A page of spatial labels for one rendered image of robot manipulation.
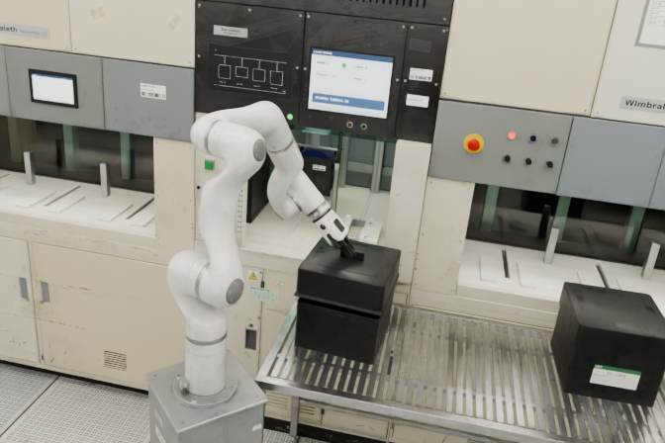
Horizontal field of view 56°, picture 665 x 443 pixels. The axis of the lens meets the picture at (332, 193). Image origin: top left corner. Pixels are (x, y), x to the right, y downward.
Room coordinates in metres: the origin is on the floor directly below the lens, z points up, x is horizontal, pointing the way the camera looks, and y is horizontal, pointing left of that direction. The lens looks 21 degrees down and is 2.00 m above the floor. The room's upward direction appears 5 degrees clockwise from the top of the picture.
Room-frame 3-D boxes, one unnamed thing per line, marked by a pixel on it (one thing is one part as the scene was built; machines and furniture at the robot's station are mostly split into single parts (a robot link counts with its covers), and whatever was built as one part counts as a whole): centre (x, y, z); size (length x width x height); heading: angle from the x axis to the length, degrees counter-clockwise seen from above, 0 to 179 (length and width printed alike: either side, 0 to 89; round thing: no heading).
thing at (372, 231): (2.44, -0.11, 0.89); 0.22 x 0.21 x 0.04; 170
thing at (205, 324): (1.53, 0.35, 1.07); 0.19 x 0.12 x 0.24; 59
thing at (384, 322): (1.85, -0.08, 0.85); 0.28 x 0.28 x 0.17; 75
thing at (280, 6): (2.59, 0.03, 0.98); 0.95 x 0.88 x 1.95; 170
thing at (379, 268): (1.85, -0.08, 1.02); 0.29 x 0.29 x 0.13; 75
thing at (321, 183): (2.80, 0.10, 1.06); 0.24 x 0.20 x 0.32; 81
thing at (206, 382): (1.51, 0.33, 0.85); 0.19 x 0.19 x 0.18
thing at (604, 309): (1.75, -0.94, 0.89); 0.29 x 0.29 x 0.25; 82
